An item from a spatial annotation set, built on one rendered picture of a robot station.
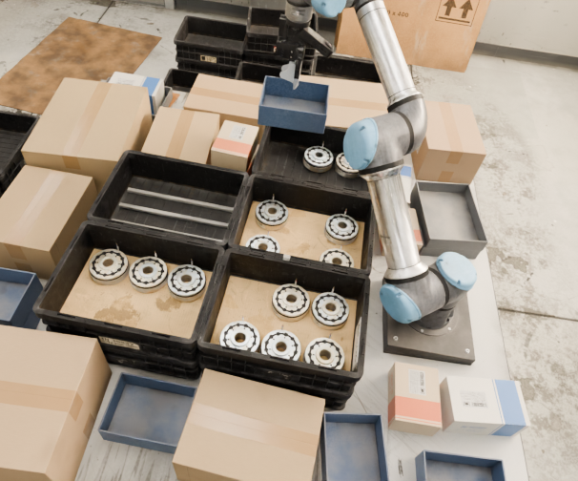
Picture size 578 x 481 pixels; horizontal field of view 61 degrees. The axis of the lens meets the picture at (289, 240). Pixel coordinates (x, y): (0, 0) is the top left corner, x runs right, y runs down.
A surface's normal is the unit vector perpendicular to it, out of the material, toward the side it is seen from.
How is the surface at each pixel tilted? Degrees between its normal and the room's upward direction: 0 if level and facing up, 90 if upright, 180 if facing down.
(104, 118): 0
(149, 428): 0
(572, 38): 90
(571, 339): 0
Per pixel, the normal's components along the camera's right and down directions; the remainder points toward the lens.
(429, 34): -0.08, 0.58
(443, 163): -0.04, 0.78
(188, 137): 0.10, -0.62
